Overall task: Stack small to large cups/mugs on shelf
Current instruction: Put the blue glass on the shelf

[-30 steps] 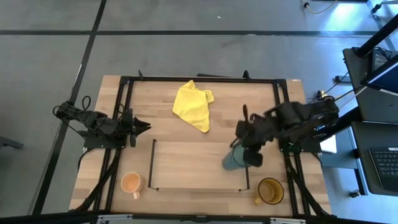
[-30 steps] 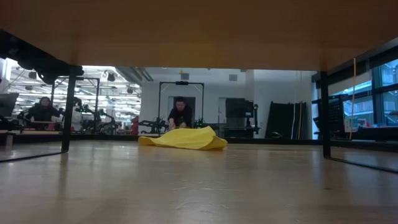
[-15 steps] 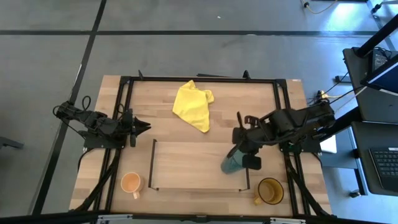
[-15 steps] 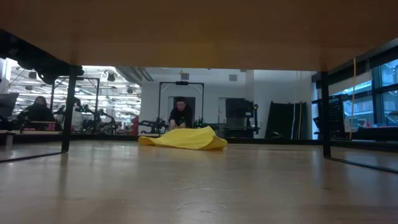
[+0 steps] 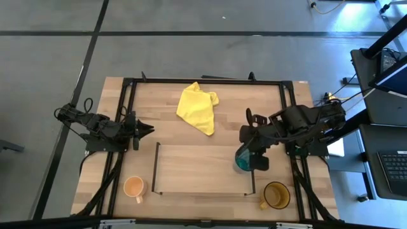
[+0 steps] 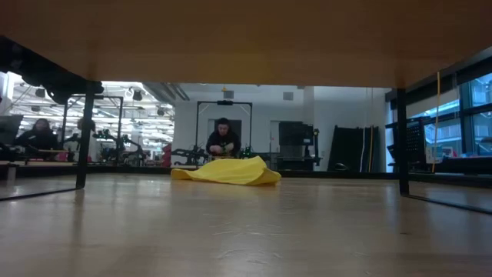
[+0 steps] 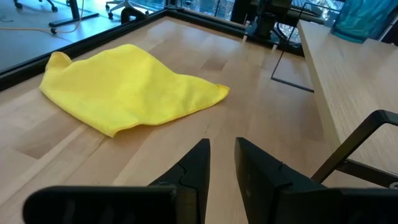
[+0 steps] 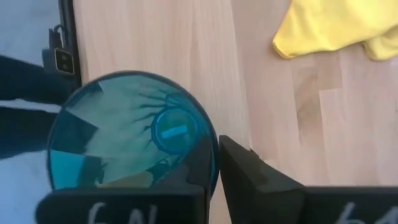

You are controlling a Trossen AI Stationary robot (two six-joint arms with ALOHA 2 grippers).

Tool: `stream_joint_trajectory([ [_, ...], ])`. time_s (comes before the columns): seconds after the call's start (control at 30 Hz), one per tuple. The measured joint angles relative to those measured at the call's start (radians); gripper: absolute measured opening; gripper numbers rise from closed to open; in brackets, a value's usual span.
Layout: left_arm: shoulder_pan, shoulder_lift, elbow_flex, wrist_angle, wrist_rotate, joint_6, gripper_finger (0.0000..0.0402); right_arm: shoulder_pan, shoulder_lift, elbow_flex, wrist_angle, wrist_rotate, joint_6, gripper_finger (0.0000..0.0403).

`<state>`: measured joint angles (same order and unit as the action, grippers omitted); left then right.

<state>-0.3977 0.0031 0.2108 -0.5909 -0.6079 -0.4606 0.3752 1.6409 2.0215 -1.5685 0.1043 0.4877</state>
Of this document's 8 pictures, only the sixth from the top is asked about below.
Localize wooden shelf with black legs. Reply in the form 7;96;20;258
0;0;492;216

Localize yellow cloth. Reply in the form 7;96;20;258
170;155;282;187

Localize black monitor on stand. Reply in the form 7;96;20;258
277;120;323;172

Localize red background object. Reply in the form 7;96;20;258
161;142;173;168

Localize black perforated cart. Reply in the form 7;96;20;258
385;117;428;173

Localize dark monitor screen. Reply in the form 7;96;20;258
0;114;25;146

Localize black background rig frame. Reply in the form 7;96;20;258
61;94;125;165
194;100;254;159

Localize black table frame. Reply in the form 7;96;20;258
0;163;492;189

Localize black panels leaning on wall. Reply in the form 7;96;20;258
327;125;381;173

